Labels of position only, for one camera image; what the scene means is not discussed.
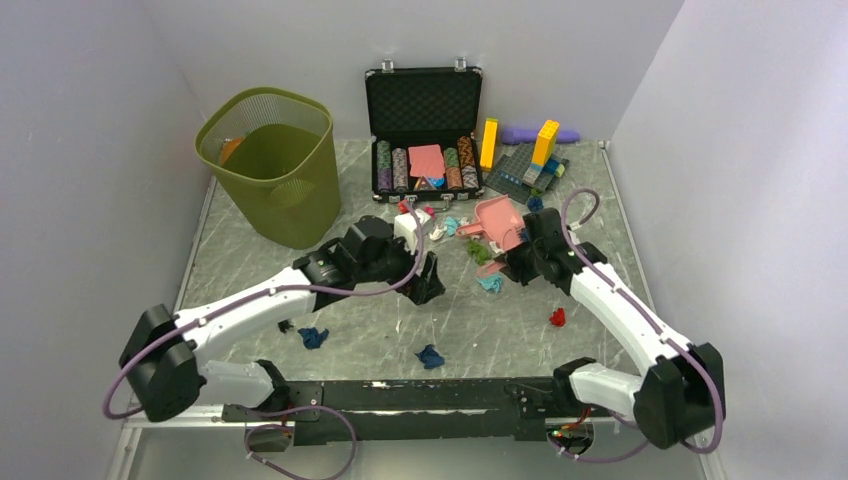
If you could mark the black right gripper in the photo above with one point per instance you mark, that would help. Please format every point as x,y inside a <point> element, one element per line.
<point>514,266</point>

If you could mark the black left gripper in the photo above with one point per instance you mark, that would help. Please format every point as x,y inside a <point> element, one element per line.
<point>427,285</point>

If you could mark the pink hand brush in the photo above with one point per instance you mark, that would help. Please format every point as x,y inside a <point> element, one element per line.
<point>491,268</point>

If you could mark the pink plastic dustpan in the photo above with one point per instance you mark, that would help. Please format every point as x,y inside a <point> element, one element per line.
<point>497,220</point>

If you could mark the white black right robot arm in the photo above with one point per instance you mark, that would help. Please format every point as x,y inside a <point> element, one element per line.
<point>677,391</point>

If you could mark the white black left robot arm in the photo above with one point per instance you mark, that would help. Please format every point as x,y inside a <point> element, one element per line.
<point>170,360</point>

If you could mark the blue scrap near blocks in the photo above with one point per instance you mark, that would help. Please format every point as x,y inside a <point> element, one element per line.
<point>534,204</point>

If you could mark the teal paper scrap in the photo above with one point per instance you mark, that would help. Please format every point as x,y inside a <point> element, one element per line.
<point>491,283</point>

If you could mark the green paper scrap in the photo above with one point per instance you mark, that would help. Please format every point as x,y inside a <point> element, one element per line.
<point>478,252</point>

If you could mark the red paper scrap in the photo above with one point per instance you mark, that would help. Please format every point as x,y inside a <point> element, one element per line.
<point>558,318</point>

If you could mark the white paper scrap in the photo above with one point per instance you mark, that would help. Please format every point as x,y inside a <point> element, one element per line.
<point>437,233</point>

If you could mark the grey building block baseplate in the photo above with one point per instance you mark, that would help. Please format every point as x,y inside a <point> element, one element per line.
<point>508,175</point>

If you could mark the light blue paper scrap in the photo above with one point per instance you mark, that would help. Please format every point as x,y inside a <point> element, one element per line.
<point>451,225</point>

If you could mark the dark blue scrap left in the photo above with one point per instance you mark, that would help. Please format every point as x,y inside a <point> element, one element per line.
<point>312,338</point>

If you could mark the dark blue scrap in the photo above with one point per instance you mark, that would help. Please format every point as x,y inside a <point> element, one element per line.
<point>312,338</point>
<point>430,358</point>

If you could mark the black paper scrap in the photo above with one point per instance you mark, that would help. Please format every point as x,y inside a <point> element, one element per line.
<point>285,326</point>

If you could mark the pink card stack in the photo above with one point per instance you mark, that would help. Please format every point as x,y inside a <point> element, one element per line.
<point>426,161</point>

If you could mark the yellow tall block right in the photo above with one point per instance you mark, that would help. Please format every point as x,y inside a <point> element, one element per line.
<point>545,143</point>

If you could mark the yellow tall block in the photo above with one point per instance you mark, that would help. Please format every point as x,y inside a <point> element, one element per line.
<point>545,143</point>
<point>488,145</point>

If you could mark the yellow tall block left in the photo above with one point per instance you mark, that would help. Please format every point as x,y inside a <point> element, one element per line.
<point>488,145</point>

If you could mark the dark blue scrap centre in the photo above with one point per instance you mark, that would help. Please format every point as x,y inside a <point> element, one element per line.
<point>430,358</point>

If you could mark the purple cylinder toy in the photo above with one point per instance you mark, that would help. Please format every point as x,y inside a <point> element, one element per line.
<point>515,135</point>

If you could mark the olive green mesh wastebasket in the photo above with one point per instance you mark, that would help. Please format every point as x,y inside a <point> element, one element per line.
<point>283,177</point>

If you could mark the black poker chip case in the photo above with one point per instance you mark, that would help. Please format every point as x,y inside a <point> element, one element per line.
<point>412,107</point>

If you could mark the orange scrap in basket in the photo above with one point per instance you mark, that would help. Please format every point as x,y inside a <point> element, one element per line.
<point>228,147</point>

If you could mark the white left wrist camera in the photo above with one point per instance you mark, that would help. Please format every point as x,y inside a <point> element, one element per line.
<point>411,226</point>

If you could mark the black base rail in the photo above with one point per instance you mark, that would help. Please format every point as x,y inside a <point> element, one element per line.
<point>522,408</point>

